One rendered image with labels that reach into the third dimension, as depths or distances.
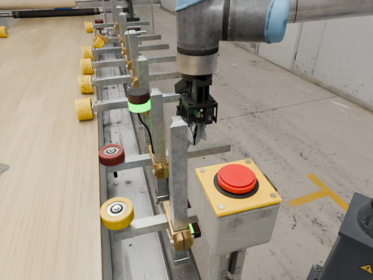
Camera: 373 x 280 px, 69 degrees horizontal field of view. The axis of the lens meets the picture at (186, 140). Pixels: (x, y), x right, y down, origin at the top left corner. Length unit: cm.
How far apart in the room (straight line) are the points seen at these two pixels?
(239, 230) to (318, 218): 176
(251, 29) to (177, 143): 26
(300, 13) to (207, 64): 24
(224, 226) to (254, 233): 4
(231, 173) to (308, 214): 177
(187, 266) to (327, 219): 137
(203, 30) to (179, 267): 61
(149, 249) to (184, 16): 71
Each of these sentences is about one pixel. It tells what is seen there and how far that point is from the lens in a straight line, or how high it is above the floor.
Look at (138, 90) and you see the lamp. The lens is 78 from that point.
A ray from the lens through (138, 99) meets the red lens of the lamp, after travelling 75.
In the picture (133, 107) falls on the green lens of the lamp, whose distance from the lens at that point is 76.
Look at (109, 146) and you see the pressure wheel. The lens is 92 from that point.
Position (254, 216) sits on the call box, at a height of 120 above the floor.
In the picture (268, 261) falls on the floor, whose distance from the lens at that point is 174.
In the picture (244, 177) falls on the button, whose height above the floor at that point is 123.
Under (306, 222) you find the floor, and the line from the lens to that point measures 199.
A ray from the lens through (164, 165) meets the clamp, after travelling 87.
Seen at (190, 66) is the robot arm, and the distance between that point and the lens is 59.
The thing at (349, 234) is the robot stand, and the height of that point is 60.
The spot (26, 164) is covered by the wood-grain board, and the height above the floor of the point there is 90.
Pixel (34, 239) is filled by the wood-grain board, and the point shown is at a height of 90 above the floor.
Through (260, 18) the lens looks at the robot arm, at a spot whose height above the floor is 133.
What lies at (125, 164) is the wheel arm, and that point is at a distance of 92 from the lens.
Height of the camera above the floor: 142
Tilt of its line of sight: 34 degrees down
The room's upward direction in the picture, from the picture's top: straight up
